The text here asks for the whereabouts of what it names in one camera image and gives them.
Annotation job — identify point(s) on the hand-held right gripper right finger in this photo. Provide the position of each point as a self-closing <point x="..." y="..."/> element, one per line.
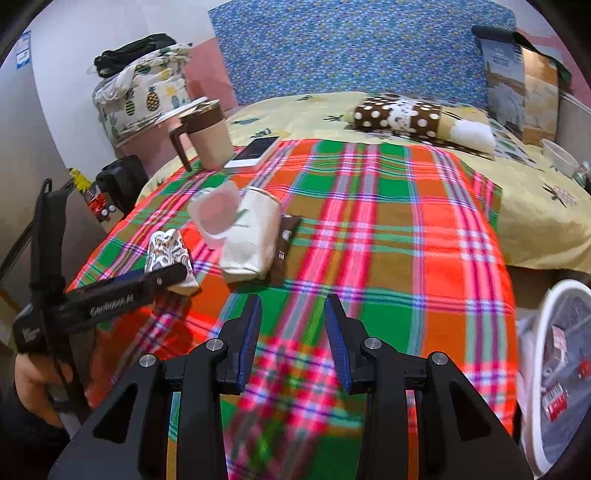
<point x="339" y="341"/>

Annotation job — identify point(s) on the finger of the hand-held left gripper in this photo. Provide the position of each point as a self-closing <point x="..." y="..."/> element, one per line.
<point x="171" y="275"/>
<point x="106" y="284"/>

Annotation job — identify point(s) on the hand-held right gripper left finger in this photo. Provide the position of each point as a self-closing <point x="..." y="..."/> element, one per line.
<point x="247" y="341"/>

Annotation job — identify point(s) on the patterned wrapper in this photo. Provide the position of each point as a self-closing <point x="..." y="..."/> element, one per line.
<point x="166" y="247"/>

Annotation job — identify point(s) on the pink plastic yogurt cup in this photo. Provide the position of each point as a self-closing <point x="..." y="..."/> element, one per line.
<point x="214" y="212"/>

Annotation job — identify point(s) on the white paper carton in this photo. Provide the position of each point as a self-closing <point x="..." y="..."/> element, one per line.
<point x="251" y="235"/>

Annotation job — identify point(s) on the brown snack packet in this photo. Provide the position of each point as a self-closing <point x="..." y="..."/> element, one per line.
<point x="284" y="249"/>

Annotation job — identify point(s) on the white waste bin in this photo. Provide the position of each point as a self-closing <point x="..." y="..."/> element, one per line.
<point x="538" y="332"/>

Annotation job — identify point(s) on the person's left forearm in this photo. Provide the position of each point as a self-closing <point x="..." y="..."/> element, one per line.
<point x="23" y="443"/>

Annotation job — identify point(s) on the person's left hand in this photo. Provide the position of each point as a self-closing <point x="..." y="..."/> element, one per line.
<point x="32" y="383"/>

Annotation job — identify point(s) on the small red white bottles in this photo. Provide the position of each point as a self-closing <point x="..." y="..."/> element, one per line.
<point x="99" y="205"/>

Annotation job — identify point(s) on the yellow tag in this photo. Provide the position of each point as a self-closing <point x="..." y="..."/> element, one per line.
<point x="81" y="180"/>

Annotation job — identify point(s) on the red green plaid blanket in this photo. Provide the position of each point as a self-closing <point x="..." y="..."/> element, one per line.
<point x="392" y="258"/>

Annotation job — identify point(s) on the black bag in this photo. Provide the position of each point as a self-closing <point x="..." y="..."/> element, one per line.
<point x="122" y="182"/>

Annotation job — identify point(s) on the white refrigerator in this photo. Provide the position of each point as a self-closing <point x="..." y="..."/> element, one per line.
<point x="41" y="138"/>

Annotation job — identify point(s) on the pink plastic stool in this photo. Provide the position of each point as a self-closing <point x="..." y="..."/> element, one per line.
<point x="147" y="147"/>

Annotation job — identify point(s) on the beige mug with brown lid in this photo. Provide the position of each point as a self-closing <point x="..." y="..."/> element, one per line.
<point x="210" y="141"/>

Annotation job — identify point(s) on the white smartphone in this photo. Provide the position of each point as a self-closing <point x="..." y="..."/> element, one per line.
<point x="254" y="150"/>

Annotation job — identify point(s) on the pineapple print fabric bag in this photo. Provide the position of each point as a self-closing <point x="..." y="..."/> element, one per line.
<point x="152" y="99"/>

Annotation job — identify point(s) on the blue white sticker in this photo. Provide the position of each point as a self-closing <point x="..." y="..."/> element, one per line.
<point x="23" y="50"/>

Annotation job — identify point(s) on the yellow pineapple print bedsheet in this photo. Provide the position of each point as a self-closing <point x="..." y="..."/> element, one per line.
<point x="521" y="221"/>

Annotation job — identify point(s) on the black clothing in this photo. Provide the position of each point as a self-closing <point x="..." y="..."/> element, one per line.
<point x="134" y="50"/>

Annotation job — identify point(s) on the brown polka dot pillow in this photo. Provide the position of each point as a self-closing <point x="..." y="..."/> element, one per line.
<point x="378" y="115"/>

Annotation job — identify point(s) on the white plastic bowl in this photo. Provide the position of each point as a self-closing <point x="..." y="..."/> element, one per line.
<point x="558" y="157"/>

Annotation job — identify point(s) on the blue floral headboard cloth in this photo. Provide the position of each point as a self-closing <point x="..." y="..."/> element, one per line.
<point x="351" y="46"/>

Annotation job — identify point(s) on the small glass jar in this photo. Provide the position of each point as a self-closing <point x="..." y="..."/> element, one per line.
<point x="582" y="175"/>

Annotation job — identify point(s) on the printed paper bag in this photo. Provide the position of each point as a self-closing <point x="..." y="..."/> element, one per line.
<point x="508" y="92"/>

